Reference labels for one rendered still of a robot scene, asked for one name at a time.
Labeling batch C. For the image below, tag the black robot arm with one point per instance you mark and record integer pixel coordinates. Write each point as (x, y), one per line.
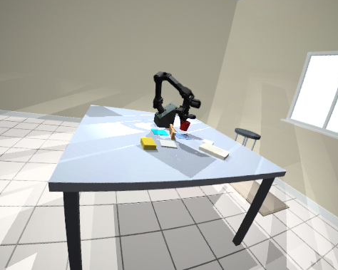
(158, 78)

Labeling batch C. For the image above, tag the yellow rectangular block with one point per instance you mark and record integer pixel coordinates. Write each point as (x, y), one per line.
(147, 143)

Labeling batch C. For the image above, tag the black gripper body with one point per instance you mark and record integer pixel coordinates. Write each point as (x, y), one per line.
(187, 115)

